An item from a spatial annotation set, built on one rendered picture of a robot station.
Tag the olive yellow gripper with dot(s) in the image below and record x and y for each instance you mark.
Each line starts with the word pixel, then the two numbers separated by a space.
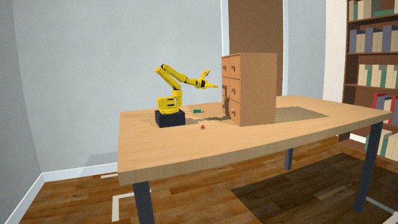
pixel 203 84

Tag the brown wooden chest of drawers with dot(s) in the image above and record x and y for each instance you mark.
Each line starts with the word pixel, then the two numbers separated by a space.
pixel 258 85

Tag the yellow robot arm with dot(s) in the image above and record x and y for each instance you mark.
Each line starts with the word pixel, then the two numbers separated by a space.
pixel 167 105

